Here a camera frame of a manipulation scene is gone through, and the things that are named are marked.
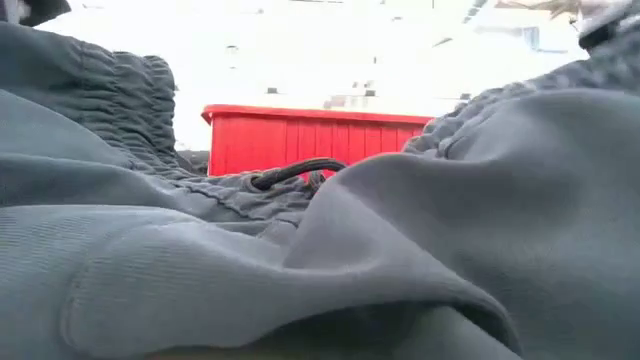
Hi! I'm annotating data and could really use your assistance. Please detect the dark grey drawstring sweatpants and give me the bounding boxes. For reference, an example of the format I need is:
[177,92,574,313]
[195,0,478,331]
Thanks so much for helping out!
[0,0,640,360]

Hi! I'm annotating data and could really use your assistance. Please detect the red plastic bin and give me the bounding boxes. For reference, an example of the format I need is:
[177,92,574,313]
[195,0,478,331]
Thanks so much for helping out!
[201,103,435,177]

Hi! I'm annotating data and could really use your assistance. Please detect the black background machine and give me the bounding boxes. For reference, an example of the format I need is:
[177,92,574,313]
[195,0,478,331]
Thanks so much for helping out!
[175,149,210,176]

